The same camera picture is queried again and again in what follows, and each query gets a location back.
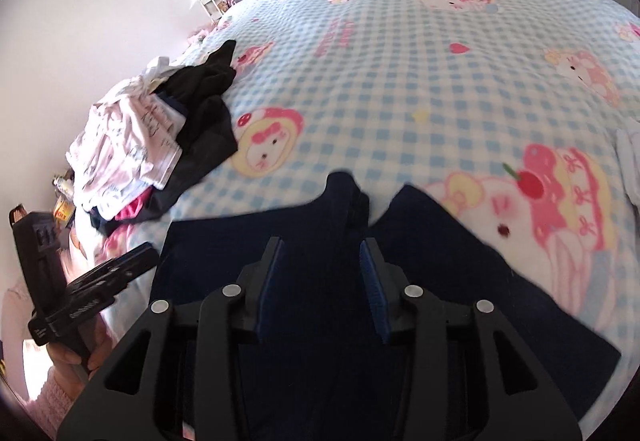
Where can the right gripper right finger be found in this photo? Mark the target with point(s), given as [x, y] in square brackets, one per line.
[472, 376]

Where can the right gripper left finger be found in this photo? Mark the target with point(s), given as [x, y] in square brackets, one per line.
[172, 370]

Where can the navy blue garment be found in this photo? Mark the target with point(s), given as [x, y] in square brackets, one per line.
[318, 370]

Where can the white pink patterned clothes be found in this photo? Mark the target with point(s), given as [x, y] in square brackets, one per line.
[129, 143]

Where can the left hand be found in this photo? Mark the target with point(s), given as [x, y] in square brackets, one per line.
[101, 344]

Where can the pink knit sleeve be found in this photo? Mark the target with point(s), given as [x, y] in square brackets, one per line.
[56, 397]

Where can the magenta garment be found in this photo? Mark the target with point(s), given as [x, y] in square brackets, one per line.
[135, 206]

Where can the blue checkered cartoon blanket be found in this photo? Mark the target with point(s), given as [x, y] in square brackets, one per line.
[506, 111]

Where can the black garment on pile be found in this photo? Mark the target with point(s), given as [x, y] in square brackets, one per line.
[206, 138]

